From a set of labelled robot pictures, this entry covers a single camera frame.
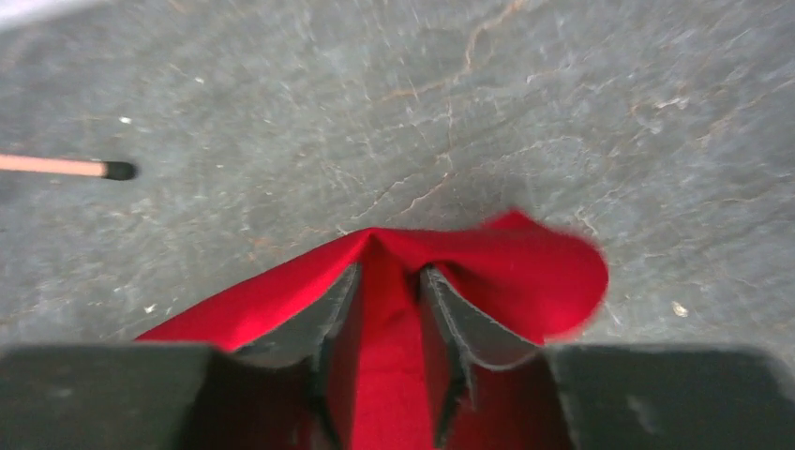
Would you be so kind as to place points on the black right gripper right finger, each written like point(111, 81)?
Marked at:
point(489, 388)

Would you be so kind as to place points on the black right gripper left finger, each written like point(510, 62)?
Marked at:
point(292, 388)

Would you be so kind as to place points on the red cloth napkin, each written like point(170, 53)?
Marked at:
point(537, 282)

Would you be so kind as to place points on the pink music stand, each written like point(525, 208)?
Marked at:
point(111, 170)

